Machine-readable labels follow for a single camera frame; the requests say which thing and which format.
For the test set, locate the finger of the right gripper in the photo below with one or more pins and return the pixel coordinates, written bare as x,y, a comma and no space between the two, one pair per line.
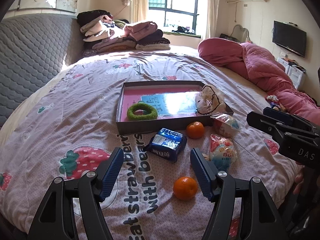
256,121
272,116

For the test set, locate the pile of folded clothes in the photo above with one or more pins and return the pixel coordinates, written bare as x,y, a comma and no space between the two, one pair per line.
103,34

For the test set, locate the dark cardboard box tray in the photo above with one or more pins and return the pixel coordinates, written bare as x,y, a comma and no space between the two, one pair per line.
175,124

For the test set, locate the pink quilted blanket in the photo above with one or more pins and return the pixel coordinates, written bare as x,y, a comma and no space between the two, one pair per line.
257,65

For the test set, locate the small colourful doll toy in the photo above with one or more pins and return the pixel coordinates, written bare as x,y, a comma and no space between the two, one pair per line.
274,102

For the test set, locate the black flat television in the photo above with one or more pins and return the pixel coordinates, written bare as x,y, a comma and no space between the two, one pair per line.
289,37

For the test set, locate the blue snack packet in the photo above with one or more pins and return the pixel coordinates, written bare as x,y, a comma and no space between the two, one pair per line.
166,144

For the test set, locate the orange mandarin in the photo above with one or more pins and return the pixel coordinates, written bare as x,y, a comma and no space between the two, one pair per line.
185,188
195,130

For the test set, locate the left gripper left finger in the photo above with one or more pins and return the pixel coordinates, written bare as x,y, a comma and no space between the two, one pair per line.
54,218

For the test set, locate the person's right hand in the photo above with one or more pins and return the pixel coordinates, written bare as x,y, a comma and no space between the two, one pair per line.
299,179

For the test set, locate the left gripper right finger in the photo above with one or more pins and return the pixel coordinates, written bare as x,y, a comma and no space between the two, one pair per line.
259,217

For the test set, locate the pink children's book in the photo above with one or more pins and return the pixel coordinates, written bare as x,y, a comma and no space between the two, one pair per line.
170,101

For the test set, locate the cream curtain right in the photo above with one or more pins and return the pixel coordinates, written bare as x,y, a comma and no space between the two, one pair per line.
212,14

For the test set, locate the window with dark frame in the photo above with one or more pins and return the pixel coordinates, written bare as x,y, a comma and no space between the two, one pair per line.
178,16

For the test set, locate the blue egg toy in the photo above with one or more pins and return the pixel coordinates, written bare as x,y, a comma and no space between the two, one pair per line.
222,152

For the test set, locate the grey quilted headboard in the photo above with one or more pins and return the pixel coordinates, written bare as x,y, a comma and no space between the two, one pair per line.
34,49

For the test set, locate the red white egg toy wrapper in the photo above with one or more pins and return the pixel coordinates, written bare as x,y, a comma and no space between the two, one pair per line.
225,125

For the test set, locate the white plush pouch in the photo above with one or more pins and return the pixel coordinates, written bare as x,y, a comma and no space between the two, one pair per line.
210,100

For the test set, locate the white drawer cabinet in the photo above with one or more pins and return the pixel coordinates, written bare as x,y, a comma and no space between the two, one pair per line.
295,72

